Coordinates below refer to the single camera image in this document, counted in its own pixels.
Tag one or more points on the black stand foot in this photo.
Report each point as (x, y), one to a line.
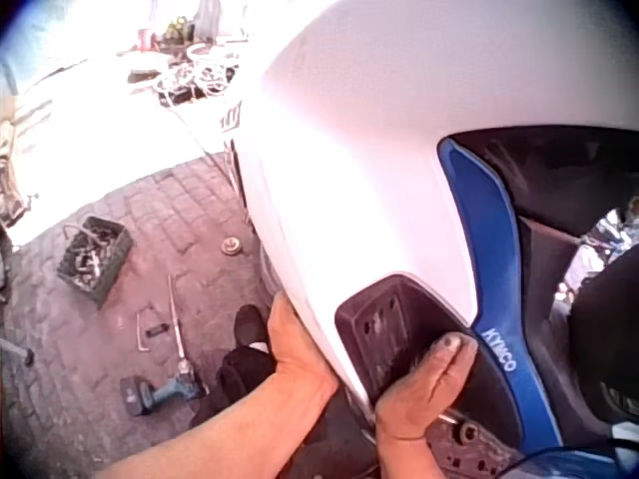
(20, 353)

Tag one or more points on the person's right hand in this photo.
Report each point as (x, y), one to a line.
(414, 404)

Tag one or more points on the scooter frame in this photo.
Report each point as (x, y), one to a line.
(474, 444)

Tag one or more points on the round metal part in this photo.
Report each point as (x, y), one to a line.
(230, 246)

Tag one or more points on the green crate of tools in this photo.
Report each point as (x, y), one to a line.
(95, 259)

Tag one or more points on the person's left hand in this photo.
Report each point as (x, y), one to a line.
(294, 349)

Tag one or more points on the metal hex key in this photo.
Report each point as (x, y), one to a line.
(142, 332)

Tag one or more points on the black scooter seat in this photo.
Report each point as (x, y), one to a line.
(604, 339)

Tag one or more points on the red can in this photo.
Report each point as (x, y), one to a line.
(145, 40)

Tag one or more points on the small black socket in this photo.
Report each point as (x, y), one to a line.
(156, 330)

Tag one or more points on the blue scooter fairing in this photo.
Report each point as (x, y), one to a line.
(579, 464)

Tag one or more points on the person's left fingers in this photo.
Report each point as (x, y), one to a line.
(281, 317)

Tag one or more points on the white and blue scooter panel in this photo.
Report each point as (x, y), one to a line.
(379, 164)

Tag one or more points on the long metal extension bar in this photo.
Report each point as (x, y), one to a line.
(176, 319)

